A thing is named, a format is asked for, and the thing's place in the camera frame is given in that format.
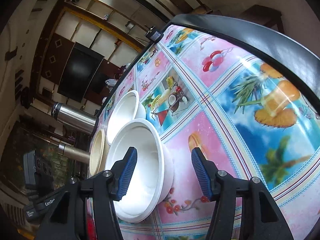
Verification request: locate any black wall television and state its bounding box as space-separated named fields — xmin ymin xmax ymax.
xmin=57 ymin=42 xmax=104 ymax=102

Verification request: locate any white foam bowl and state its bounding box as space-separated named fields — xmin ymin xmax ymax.
xmin=105 ymin=119 xmax=174 ymax=223
xmin=106 ymin=90 xmax=146 ymax=145

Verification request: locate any large steel thermos flask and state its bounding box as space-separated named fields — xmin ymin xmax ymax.
xmin=51 ymin=102 xmax=97 ymax=135

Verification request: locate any slim steel thermos bottle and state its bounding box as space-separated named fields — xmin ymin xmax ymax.
xmin=58 ymin=143 xmax=90 ymax=164

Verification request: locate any beige ribbed paper bowl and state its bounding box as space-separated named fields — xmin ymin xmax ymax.
xmin=89 ymin=129 xmax=110 ymax=176

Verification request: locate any small black blue box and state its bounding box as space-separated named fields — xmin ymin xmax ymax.
xmin=145 ymin=26 xmax=164 ymax=43

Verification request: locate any colourful patterned tablecloth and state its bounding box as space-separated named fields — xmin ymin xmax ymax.
xmin=99 ymin=25 xmax=319 ymax=239

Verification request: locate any black GenRobot.AI handle device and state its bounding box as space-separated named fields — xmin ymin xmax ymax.
xmin=23 ymin=150 xmax=61 ymax=225

